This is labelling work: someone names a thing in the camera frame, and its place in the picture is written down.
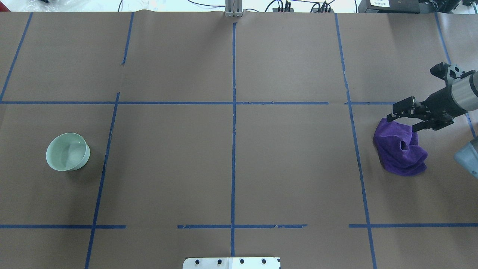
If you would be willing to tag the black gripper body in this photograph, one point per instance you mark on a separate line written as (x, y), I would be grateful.
(440, 99)

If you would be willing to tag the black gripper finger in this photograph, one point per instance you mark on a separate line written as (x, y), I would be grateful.
(404, 108)
(424, 125)

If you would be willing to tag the purple cloth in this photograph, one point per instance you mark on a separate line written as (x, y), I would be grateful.
(398, 148)

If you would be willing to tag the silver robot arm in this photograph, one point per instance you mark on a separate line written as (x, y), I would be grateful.
(464, 92)

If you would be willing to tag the black box device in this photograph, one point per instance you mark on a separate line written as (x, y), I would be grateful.
(389, 6)

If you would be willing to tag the mint green bowl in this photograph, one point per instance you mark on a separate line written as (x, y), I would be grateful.
(68, 152)

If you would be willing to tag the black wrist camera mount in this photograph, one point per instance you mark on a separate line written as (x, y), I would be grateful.
(449, 73)

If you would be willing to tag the aluminium frame post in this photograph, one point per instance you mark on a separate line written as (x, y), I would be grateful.
(233, 8)

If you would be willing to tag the white camera column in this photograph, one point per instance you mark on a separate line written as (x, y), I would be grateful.
(232, 263)

